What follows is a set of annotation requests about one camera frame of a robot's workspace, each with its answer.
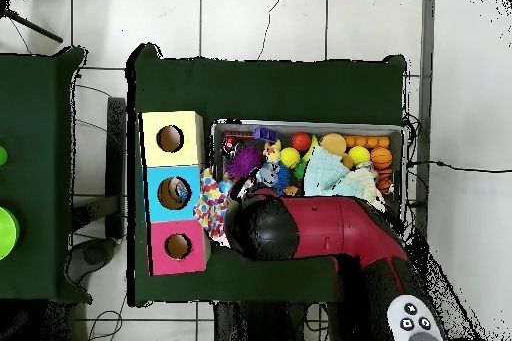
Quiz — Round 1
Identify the large polka dot cloth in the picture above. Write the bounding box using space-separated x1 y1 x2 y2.
193 167 232 247

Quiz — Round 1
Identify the mint green muslin cloth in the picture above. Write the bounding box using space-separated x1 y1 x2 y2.
303 145 355 198

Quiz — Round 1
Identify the crushed clear plastic bottle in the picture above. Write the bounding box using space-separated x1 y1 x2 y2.
171 178 192 203

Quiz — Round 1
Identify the shallow clear mesh bin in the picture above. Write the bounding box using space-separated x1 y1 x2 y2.
208 118 410 248

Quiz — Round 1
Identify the wooden box with three holes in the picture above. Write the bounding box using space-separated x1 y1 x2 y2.
137 110 212 277

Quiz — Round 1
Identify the purple spiky toy with eyes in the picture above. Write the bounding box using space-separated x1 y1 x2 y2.
224 146 264 179

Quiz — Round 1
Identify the yellow plush duck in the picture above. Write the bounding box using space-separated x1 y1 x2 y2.
262 138 284 165

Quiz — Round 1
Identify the blue spiky ball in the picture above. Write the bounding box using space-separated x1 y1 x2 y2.
256 161 293 195

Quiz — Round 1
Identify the purple toy block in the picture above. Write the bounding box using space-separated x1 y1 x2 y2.
252 126 279 142

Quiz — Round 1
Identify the yellow ball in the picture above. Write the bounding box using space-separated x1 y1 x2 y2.
348 145 372 166

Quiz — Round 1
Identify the orange toy basketball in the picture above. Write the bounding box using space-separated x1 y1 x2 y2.
369 147 394 171

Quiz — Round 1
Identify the dark green side table cloth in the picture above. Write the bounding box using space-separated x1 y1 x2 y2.
0 45 94 304

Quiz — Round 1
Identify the large bright green round object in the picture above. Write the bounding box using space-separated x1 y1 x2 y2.
0 206 21 261

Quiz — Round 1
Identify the black tripod leg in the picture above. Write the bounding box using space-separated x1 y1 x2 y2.
0 6 64 44

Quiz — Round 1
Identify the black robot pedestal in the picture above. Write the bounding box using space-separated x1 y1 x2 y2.
213 301 329 341

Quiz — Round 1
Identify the black power cable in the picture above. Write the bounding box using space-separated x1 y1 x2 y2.
407 159 512 174

